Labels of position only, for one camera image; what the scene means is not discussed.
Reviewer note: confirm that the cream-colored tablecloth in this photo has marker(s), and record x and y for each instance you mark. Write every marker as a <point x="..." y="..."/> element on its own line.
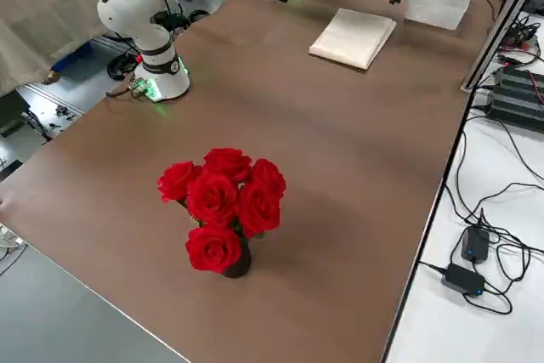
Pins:
<point x="353" y="38"/>

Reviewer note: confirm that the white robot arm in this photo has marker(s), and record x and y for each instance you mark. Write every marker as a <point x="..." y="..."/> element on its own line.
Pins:
<point x="157" y="57"/>

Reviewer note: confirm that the black finned power supply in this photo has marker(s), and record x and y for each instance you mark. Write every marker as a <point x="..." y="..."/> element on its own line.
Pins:
<point x="510" y="112"/>
<point x="518" y="82"/>

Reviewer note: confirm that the blue plastic crate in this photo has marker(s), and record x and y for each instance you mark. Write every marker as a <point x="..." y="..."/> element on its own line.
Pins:
<point x="72" y="57"/>

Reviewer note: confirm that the red rose bouquet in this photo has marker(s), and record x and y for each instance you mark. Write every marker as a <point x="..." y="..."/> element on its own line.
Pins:
<point x="212" y="197"/>

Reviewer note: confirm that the beige curtain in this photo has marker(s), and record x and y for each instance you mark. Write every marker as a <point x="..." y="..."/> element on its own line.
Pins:
<point x="42" y="18"/>

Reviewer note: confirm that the black power adapter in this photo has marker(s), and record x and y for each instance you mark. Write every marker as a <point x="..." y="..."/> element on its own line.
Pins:
<point x="463" y="280"/>
<point x="475" y="246"/>

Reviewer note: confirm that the black vase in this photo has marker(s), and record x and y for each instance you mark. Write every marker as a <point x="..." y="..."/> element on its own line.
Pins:
<point x="240" y="263"/>

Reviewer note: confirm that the aluminium frame post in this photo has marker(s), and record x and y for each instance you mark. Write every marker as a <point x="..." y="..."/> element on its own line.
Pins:
<point x="489" y="40"/>

